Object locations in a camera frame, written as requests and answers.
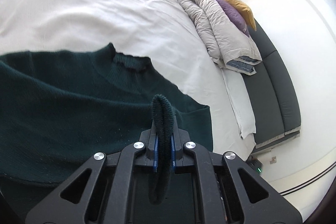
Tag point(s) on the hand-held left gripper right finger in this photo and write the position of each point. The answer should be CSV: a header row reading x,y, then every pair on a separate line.
x,y
173,153

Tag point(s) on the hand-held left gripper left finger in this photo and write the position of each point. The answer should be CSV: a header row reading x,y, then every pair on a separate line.
x,y
156,153

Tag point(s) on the dark green knit sweater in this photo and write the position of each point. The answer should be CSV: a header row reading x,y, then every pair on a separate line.
x,y
65,98

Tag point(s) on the black device with green light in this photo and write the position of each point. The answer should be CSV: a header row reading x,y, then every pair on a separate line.
x,y
255,164

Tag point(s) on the white pillow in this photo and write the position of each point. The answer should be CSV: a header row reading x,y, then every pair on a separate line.
x,y
240,103

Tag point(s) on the dark grey sofa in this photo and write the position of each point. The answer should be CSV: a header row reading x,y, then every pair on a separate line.
x,y
273,98

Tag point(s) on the grey folded duvet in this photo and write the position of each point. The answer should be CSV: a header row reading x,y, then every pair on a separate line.
x,y
210,24

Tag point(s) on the purple cushion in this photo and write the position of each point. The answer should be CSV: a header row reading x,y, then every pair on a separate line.
x,y
236,16

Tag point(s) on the mustard yellow cushion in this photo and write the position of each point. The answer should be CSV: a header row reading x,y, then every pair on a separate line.
x,y
242,7

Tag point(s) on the white bed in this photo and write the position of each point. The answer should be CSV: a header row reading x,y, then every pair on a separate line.
x,y
78,3

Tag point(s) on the wall socket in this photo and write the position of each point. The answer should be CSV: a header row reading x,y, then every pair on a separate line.
x,y
274,160

